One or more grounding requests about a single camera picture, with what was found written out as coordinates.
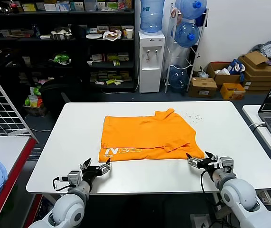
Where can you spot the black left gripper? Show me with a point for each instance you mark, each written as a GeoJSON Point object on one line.
{"type": "Point", "coordinates": [90, 173]}

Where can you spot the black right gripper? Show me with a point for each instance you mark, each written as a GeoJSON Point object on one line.
{"type": "Point", "coordinates": [206, 164]}

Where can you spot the orange t-shirt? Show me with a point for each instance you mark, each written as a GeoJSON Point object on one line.
{"type": "Point", "coordinates": [149, 133]}

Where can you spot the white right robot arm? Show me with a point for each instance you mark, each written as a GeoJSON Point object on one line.
{"type": "Point", "coordinates": [239, 197]}

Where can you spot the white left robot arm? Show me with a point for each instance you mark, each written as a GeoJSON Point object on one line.
{"type": "Point", "coordinates": [68, 209]}

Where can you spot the white floor power strip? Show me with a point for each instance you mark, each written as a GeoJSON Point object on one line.
{"type": "Point", "coordinates": [200, 221]}
{"type": "Point", "coordinates": [265, 197]}

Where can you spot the closed brown cardboard box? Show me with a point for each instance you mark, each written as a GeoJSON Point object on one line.
{"type": "Point", "coordinates": [202, 88]}

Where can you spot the yellow cardboard box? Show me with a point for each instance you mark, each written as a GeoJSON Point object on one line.
{"type": "Point", "coordinates": [232, 91]}

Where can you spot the black office chair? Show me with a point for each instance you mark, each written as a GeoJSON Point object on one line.
{"type": "Point", "coordinates": [59, 95]}

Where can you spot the open brown cardboard box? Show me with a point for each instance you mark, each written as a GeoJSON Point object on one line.
{"type": "Point", "coordinates": [223, 79]}

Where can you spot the blue water jug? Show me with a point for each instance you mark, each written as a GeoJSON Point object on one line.
{"type": "Point", "coordinates": [189, 8]}
{"type": "Point", "coordinates": [178, 78]}
{"type": "Point", "coordinates": [186, 35]}
{"type": "Point", "coordinates": [152, 16]}

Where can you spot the grey plastic bag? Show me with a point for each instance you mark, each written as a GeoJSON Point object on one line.
{"type": "Point", "coordinates": [202, 74]}

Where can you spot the basket of snack packs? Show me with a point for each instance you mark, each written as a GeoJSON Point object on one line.
{"type": "Point", "coordinates": [34, 102]}

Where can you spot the blue and white bag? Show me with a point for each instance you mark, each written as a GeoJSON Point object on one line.
{"type": "Point", "coordinates": [236, 67]}

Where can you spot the black shelving unit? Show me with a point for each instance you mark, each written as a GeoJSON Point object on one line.
{"type": "Point", "coordinates": [83, 69]}

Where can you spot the white metal jug rack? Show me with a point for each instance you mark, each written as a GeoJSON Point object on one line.
{"type": "Point", "coordinates": [195, 57]}

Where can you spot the white water dispenser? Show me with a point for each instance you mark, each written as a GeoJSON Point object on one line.
{"type": "Point", "coordinates": [150, 71]}

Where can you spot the stacked large cardboard boxes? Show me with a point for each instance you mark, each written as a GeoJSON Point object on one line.
{"type": "Point", "coordinates": [263, 73]}

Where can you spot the white and red box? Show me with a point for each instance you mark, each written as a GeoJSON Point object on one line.
{"type": "Point", "coordinates": [97, 58]}

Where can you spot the green vegetable bag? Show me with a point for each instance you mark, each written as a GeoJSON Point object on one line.
{"type": "Point", "coordinates": [62, 59]}

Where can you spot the white plate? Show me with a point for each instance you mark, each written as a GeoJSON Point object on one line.
{"type": "Point", "coordinates": [94, 36]}

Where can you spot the white plastic bread bag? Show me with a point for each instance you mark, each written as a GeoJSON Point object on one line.
{"type": "Point", "coordinates": [112, 35]}

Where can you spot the metal bowl with buns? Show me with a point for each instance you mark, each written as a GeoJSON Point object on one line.
{"type": "Point", "coordinates": [58, 35]}

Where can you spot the white paper cup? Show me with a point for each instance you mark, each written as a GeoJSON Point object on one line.
{"type": "Point", "coordinates": [129, 34]}

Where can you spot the blue plastic bottle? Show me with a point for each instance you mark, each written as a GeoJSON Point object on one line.
{"type": "Point", "coordinates": [36, 31]}

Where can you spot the cola bottle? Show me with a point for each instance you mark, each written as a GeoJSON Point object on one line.
{"type": "Point", "coordinates": [14, 6]}

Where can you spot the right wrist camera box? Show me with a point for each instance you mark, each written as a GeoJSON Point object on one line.
{"type": "Point", "coordinates": [226, 164]}

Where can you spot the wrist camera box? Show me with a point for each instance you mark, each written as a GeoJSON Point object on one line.
{"type": "Point", "coordinates": [74, 177]}
{"type": "Point", "coordinates": [226, 164]}

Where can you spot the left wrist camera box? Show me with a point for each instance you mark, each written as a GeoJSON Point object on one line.
{"type": "Point", "coordinates": [74, 177]}

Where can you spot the red metal table frame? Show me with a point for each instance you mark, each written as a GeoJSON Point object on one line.
{"type": "Point", "coordinates": [14, 171]}

